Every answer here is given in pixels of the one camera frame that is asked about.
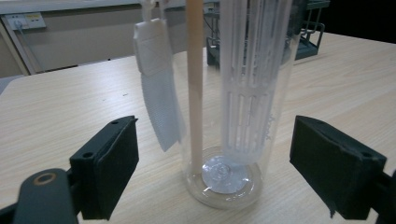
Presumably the wall socket panel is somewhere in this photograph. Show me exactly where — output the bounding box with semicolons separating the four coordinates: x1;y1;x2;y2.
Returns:
3;11;47;32

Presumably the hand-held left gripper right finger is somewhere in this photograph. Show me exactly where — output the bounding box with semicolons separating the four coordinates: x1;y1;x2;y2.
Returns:
289;115;388;220

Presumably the white slotted infuser tube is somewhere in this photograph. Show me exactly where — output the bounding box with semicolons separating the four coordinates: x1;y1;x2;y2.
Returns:
219;0;294;166

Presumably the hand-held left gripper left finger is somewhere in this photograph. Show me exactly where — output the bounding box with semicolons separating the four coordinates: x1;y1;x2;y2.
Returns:
68;115;140;221

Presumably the wooden stir stick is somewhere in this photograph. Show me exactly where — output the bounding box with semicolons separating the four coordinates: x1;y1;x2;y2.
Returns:
185;0;205;175

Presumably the clear plastic cup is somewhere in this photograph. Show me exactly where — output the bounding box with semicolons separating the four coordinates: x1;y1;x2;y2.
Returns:
173;0;304;210

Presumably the dark wire rack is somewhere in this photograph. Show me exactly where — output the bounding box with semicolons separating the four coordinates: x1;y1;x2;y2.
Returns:
203;0;331;67

